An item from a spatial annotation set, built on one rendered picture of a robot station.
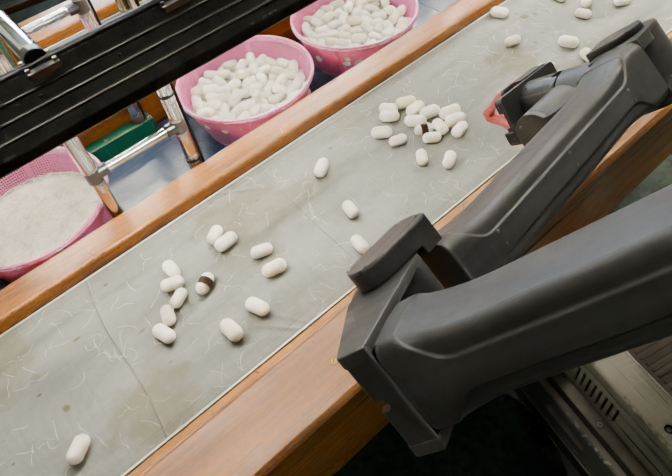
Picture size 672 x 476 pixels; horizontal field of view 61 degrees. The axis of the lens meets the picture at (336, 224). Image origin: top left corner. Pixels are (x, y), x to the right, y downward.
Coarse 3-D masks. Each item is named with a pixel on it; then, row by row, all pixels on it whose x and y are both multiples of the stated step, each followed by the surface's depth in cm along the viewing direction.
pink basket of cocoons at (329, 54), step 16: (320, 0) 127; (400, 0) 124; (416, 0) 118; (416, 16) 114; (400, 32) 111; (320, 48) 112; (336, 48) 110; (352, 48) 110; (368, 48) 110; (320, 64) 120; (336, 64) 116; (352, 64) 115
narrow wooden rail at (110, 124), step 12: (276, 24) 124; (288, 24) 126; (288, 36) 128; (264, 48) 126; (216, 60) 119; (228, 60) 121; (156, 96) 114; (144, 108) 114; (156, 108) 116; (108, 120) 110; (120, 120) 112; (156, 120) 117; (84, 132) 108; (96, 132) 110; (108, 132) 112; (84, 144) 110; (0, 192) 104
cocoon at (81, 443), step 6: (78, 438) 68; (84, 438) 68; (72, 444) 67; (78, 444) 67; (84, 444) 67; (72, 450) 67; (78, 450) 67; (84, 450) 67; (66, 456) 67; (72, 456) 66; (78, 456) 67; (72, 462) 66; (78, 462) 67
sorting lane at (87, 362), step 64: (512, 0) 119; (576, 0) 116; (640, 0) 113; (448, 64) 108; (512, 64) 105; (576, 64) 103; (320, 128) 101; (256, 192) 92; (320, 192) 91; (384, 192) 89; (448, 192) 87; (128, 256) 87; (192, 256) 86; (320, 256) 83; (64, 320) 81; (128, 320) 80; (192, 320) 78; (256, 320) 77; (0, 384) 76; (64, 384) 75; (128, 384) 73; (192, 384) 72; (0, 448) 70; (64, 448) 69; (128, 448) 68
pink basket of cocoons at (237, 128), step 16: (240, 48) 118; (256, 48) 118; (272, 48) 117; (288, 48) 115; (304, 48) 112; (208, 64) 116; (304, 64) 113; (192, 80) 114; (304, 96) 107; (192, 112) 103; (272, 112) 101; (224, 128) 103; (240, 128) 103; (224, 144) 111
